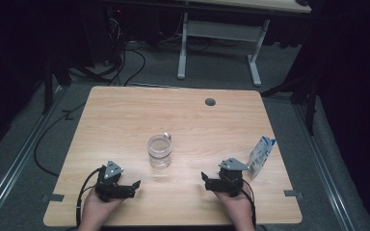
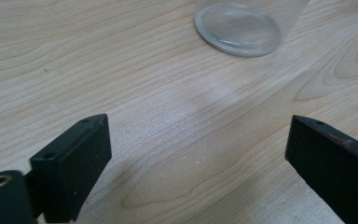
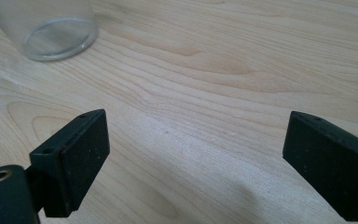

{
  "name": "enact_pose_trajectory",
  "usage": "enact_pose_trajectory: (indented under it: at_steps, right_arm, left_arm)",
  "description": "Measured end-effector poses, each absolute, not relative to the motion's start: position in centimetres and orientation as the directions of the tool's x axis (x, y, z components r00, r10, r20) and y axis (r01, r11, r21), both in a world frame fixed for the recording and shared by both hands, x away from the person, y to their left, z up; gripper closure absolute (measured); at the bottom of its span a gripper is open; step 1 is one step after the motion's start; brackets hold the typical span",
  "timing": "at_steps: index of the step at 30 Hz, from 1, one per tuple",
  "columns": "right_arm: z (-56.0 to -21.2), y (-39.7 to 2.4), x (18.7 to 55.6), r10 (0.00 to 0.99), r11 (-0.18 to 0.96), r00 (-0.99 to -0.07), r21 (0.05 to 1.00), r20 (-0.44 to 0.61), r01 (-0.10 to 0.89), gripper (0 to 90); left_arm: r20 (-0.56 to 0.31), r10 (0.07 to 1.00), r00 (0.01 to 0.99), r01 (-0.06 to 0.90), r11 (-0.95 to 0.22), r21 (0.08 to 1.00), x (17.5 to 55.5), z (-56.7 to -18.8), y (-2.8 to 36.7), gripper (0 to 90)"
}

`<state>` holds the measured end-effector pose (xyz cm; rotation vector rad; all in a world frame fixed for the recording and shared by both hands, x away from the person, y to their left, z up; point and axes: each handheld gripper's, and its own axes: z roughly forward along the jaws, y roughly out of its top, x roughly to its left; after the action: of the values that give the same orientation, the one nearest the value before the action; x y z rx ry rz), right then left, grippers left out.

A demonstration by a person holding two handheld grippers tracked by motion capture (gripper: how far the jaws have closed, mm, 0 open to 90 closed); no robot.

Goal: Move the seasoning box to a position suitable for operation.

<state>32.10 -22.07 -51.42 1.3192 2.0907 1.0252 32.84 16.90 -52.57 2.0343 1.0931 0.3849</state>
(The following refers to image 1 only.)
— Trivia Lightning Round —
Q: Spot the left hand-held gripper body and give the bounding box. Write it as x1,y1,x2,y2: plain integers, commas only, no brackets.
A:
94,159,128,203

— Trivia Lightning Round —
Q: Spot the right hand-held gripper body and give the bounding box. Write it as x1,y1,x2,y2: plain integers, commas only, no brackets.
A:
216,157,250,197

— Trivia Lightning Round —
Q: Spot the white and blue packet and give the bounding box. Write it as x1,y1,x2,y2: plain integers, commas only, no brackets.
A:
247,136,277,180

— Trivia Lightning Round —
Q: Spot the person's left hand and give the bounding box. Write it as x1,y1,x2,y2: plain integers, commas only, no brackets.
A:
77,188,125,231

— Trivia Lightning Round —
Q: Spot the person's right hand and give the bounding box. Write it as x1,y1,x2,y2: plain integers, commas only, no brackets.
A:
214,189,256,231

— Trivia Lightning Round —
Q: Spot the black metal stand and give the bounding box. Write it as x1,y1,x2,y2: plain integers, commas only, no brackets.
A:
259,71,320,136
41,57,72,116

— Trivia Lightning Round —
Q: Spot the dark device with red light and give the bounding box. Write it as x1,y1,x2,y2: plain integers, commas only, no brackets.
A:
105,5,126,23

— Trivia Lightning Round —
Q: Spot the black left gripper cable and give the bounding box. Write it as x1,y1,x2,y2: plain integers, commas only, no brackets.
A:
75,166,105,229

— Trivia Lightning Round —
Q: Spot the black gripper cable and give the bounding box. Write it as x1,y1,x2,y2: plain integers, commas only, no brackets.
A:
241,178,258,229
75,166,105,229

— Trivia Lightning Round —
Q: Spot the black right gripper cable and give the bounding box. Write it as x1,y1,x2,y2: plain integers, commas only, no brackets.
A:
241,178,258,229

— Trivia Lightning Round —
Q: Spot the long black floor cable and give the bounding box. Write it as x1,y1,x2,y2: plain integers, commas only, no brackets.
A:
33,102,88,177

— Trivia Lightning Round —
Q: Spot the metal floor rail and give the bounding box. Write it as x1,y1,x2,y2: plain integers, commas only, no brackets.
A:
293,102,357,231
0,86,69,227

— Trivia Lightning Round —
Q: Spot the bundle of black cables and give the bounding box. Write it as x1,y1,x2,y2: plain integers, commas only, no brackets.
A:
107,18,147,87

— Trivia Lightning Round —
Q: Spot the desk with white metal frame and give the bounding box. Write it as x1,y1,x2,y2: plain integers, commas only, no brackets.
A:
176,0,312,88

